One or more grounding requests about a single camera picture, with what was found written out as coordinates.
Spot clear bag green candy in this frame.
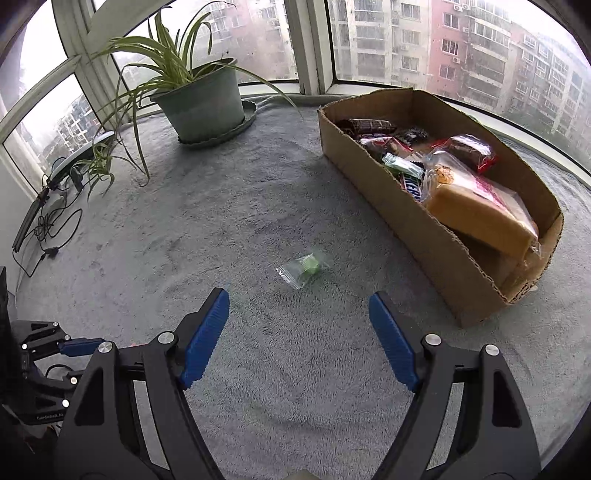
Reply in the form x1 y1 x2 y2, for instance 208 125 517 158
276 249 329 290

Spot packaged toast bread loaf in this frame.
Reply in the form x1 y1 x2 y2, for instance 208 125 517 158
422 149 542 259

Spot Snickers bar brown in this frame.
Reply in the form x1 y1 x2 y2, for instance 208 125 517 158
400 174 422 203

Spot red bag dried meat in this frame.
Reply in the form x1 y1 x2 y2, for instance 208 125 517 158
431 134 498 175

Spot black white candy wrapper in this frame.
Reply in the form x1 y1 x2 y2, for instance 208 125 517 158
394 126 430 148

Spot black power strip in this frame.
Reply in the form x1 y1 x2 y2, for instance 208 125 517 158
12 187 50 253

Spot brown cardboard box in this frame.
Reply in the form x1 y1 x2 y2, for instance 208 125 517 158
318 89 564 327

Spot green plant pot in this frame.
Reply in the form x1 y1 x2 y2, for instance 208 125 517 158
150 58 245 142

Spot green pot saucer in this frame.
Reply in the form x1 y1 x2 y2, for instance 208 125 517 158
177 100 257 150

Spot spider plant leaves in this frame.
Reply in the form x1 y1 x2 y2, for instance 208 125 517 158
84 1 295 189

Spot red snack in box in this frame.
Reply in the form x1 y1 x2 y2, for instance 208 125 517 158
358 135 414 162

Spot black cable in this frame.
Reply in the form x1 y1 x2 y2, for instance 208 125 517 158
11 156 86 279

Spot white window frame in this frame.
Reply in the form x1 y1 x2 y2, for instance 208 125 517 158
1 1 590 186

